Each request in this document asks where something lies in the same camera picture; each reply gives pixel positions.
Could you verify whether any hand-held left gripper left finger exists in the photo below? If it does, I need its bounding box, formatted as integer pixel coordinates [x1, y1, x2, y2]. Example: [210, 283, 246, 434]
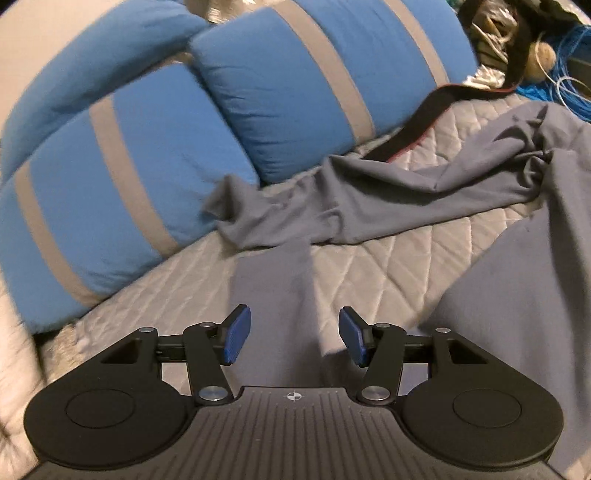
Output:
[95, 304, 252, 406]

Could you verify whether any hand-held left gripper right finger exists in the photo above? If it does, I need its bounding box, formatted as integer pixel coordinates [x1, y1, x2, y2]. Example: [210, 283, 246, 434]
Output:
[338, 305, 497, 407]

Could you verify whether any grey garment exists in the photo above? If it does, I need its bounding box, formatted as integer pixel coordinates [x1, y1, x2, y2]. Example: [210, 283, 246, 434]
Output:
[203, 102, 591, 467]

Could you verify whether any blue grey-striped pillow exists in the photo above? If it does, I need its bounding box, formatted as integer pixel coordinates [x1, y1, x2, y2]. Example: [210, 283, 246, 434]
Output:
[0, 62, 260, 334]
[188, 0, 477, 186]

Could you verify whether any white crumpled cloth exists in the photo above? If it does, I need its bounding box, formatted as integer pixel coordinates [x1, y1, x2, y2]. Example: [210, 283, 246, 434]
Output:
[462, 65, 509, 90]

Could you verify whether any plain blue pillow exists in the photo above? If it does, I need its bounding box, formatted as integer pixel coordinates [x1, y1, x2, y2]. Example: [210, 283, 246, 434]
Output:
[0, 0, 211, 178]

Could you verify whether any beige plush ball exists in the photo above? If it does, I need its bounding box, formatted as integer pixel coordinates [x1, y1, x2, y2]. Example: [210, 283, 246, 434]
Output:
[526, 41, 557, 84]

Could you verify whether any black bag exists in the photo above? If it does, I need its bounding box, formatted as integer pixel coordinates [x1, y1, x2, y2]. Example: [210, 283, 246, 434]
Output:
[457, 0, 591, 93]

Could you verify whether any dark strap with red edge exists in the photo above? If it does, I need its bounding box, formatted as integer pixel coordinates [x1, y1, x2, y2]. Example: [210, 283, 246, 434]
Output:
[362, 83, 527, 163]

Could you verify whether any white cable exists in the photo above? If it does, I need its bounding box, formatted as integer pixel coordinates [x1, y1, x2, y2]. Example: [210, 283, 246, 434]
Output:
[551, 74, 591, 114]

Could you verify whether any blue cable bundle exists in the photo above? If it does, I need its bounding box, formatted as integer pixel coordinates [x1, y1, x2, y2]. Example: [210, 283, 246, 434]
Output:
[517, 23, 591, 134]

